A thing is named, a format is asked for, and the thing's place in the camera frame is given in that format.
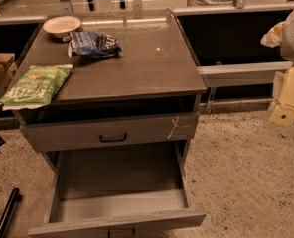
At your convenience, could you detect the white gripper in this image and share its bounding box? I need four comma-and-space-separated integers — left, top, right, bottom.
260, 22, 294, 126

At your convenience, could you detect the green jalapeno chip bag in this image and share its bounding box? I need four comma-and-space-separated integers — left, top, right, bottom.
0, 64, 73, 111

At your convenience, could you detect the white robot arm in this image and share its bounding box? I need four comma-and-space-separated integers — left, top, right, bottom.
260, 10, 294, 127

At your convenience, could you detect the grey drawer cabinet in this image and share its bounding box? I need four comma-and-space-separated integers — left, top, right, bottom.
15, 11, 206, 155

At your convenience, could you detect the blue chip bag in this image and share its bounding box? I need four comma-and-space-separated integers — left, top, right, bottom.
68, 32, 121, 58

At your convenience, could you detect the open grey middle drawer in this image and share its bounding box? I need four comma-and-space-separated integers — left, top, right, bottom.
29, 142, 205, 238

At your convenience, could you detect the grey top drawer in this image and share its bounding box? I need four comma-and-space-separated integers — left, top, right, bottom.
21, 112, 199, 152

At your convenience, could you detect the white bowl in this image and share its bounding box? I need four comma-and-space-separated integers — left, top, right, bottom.
43, 16, 81, 38

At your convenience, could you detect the black pole on floor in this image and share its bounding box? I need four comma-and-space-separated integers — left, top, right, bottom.
0, 187, 22, 238

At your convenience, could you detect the black top drawer handle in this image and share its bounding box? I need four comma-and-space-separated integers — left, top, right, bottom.
99, 133, 127, 143

